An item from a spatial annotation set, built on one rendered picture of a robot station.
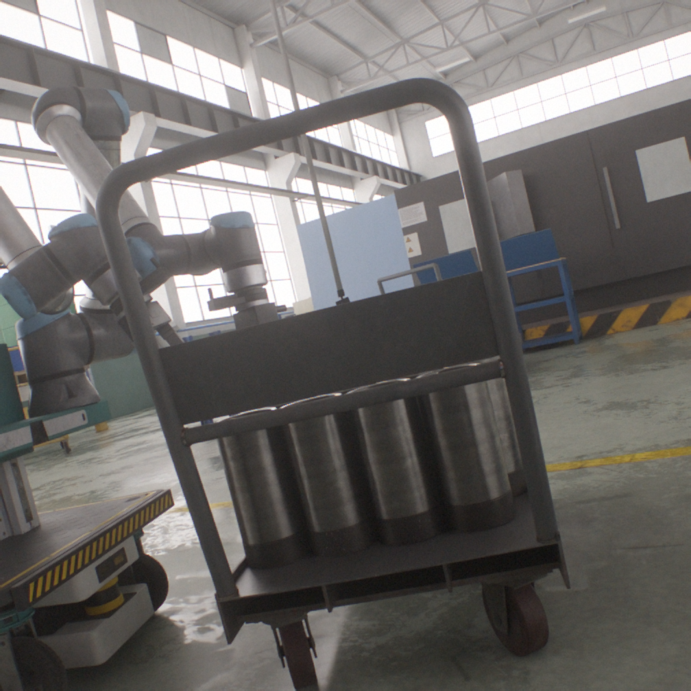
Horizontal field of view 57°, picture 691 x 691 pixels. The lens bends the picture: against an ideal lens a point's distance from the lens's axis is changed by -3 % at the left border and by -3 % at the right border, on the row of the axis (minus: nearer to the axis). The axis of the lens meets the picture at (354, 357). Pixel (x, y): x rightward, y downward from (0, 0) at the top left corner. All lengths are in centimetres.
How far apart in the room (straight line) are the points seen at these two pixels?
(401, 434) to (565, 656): 49
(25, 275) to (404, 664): 100
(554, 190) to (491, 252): 644
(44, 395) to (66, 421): 11
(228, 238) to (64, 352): 66
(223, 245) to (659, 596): 112
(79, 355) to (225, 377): 92
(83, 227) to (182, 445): 46
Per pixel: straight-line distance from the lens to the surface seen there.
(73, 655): 167
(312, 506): 119
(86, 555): 158
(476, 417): 113
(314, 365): 98
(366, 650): 144
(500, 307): 95
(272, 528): 121
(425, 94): 95
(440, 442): 114
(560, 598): 148
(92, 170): 160
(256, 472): 119
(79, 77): 1333
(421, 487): 116
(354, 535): 119
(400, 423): 113
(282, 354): 99
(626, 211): 727
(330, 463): 116
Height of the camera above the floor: 65
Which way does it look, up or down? 3 degrees down
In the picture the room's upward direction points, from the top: 13 degrees counter-clockwise
